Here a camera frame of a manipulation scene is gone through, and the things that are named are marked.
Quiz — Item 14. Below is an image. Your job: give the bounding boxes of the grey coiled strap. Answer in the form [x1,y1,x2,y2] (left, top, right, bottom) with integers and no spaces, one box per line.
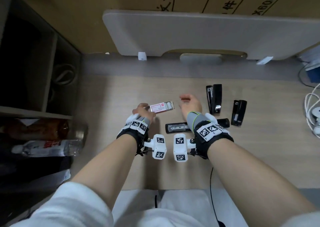
[54,64,77,86]

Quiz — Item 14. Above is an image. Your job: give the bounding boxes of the brown drink bottle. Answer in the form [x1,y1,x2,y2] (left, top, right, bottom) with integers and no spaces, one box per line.
[4,119,70,141]

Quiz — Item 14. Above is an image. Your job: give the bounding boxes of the grey green-edged wrist band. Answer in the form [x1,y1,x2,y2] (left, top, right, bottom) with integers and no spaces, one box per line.
[140,117,153,129]
[186,111,209,132]

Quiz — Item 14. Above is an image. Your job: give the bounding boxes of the person's left forearm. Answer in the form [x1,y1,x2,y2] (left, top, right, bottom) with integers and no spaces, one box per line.
[71,134,138,202]

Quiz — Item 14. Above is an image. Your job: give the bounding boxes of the white hand controller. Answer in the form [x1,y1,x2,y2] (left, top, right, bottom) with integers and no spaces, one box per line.
[312,106,320,135]

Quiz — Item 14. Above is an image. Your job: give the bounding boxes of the thin black cable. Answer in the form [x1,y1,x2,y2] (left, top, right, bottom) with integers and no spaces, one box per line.
[299,61,320,87]

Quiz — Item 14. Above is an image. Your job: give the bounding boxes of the white marker wrist camera rig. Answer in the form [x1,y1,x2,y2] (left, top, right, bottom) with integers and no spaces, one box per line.
[173,113,234,163]
[116,114,167,160]

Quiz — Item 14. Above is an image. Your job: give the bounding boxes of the clear water bottle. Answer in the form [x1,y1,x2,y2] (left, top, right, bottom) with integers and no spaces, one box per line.
[11,139,83,158]

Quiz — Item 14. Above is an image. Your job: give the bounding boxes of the person's right hand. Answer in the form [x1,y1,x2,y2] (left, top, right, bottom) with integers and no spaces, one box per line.
[179,94,203,120]

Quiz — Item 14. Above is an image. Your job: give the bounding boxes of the white plastic bag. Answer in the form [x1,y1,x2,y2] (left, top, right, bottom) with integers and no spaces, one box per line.
[50,169,72,185]

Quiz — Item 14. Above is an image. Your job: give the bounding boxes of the white red staples box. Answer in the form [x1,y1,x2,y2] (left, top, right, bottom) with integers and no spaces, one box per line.
[149,101,175,114]

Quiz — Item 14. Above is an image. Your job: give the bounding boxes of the grey oval cable grommet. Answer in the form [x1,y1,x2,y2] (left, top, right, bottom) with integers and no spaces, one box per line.
[180,53,223,65]

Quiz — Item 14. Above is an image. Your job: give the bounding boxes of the dark open shelf unit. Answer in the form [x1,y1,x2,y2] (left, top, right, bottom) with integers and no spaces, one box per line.
[0,0,83,210]

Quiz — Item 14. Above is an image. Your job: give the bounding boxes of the grey desk divider panel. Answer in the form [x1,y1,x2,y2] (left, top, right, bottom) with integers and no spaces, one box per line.
[102,9,320,61]

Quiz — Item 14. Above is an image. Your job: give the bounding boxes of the blue box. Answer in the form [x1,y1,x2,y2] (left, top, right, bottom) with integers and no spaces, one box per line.
[304,59,320,83]

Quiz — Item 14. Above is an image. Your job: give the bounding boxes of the person's left hand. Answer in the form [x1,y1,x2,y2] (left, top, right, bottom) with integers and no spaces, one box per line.
[132,103,157,125]

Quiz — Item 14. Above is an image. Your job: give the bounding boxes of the white cable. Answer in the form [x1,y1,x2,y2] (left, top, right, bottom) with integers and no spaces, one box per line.
[304,83,320,135]

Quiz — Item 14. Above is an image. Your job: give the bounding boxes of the clear glass cup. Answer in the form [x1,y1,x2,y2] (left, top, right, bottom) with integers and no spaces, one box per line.
[67,123,88,149]

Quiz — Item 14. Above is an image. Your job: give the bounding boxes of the black stapler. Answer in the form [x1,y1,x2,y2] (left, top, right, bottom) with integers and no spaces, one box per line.
[231,99,248,127]
[165,119,230,134]
[206,84,223,115]

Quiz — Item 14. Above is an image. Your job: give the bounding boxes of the person's white shirt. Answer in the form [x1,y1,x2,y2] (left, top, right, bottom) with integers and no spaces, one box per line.
[10,182,320,227]

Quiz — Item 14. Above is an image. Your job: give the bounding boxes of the person's right forearm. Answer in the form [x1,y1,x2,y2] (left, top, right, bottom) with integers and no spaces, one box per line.
[207,142,318,220]

